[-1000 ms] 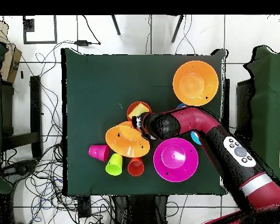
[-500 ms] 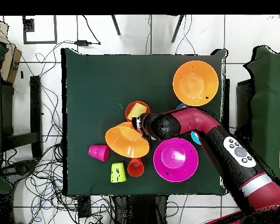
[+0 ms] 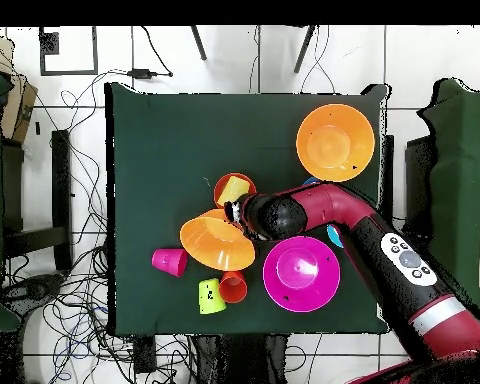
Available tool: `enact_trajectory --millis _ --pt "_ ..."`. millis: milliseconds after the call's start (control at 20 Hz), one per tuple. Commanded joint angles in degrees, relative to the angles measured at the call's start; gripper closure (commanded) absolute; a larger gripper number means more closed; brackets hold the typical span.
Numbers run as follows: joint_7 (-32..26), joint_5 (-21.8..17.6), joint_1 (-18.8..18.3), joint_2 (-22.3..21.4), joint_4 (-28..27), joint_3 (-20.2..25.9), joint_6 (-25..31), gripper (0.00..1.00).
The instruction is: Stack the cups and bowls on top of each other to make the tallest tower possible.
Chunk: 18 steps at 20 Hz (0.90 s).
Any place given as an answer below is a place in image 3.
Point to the yellow cup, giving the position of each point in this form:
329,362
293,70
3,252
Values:
234,190

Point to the small red bowl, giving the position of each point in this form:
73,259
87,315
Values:
223,184

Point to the large orange bowl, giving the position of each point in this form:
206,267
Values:
335,142
216,244

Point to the green cup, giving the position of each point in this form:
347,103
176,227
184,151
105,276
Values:
211,298

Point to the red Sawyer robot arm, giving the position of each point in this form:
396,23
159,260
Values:
336,204

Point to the orange cup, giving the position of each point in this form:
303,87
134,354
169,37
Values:
232,288

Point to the dark blue bowl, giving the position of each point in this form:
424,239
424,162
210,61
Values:
311,180

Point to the red cup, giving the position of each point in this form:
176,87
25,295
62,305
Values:
168,260

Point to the large pink bowl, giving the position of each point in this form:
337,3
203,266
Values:
300,276

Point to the dark green tablecloth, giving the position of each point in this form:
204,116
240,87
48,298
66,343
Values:
164,160

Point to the light blue bowl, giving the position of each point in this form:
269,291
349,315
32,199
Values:
334,236

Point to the black power adapter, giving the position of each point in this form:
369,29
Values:
143,73

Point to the black tripod leg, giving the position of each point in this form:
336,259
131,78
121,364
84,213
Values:
198,43
305,48

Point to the black stand base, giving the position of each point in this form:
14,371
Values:
40,286

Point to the cardboard box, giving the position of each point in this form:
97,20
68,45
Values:
20,104

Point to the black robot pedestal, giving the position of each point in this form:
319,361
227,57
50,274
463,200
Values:
244,360

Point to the black bench frame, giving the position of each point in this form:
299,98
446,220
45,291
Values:
62,180

